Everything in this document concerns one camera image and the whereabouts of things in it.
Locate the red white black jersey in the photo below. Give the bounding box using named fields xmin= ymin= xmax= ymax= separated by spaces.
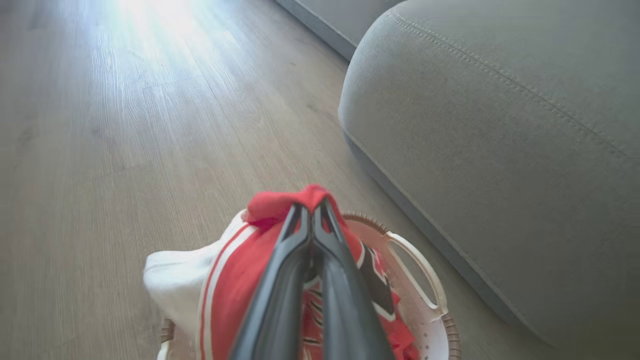
xmin=143 ymin=184 xmax=420 ymax=360

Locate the grey fabric sofa section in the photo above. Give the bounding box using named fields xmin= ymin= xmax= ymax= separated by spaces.
xmin=276 ymin=0 xmax=406 ymax=62

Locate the white plastic basket brown rim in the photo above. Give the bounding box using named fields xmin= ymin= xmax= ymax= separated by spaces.
xmin=156 ymin=212 xmax=461 ymax=360

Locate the grey fabric rounded sofa seat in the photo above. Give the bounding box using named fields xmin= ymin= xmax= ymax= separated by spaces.
xmin=338 ymin=0 xmax=640 ymax=360

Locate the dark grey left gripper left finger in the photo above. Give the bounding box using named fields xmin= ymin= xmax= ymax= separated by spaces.
xmin=229 ymin=203 xmax=313 ymax=360

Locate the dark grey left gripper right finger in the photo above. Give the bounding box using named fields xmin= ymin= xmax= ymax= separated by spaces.
xmin=312 ymin=197 xmax=397 ymax=360

